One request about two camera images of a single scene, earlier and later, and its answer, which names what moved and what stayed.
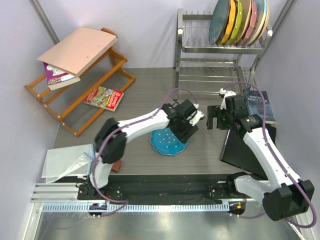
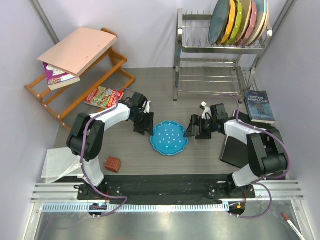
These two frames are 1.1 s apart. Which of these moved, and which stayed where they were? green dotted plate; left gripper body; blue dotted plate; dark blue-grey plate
Moved: left gripper body
Stayed: green dotted plate; blue dotted plate; dark blue-grey plate
